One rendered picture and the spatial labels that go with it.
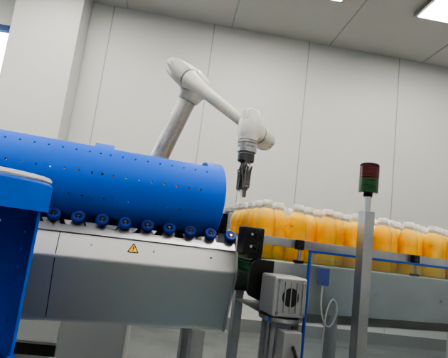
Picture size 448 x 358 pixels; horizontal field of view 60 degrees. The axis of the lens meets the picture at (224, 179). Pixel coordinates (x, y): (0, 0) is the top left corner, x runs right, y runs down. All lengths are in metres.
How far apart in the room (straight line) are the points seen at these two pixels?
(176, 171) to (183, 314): 0.50
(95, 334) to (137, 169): 0.92
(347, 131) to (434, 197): 1.29
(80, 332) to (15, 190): 1.21
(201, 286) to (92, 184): 0.50
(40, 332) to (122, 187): 1.98
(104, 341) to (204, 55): 3.46
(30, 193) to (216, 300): 0.78
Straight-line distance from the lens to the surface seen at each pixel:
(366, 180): 1.37
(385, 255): 1.62
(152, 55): 4.66
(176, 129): 2.18
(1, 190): 0.88
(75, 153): 1.36
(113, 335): 1.99
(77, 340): 2.02
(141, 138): 4.35
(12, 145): 1.38
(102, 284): 1.35
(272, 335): 1.27
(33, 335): 3.17
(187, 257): 1.36
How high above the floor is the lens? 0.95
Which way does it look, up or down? 9 degrees up
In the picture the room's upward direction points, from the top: 7 degrees clockwise
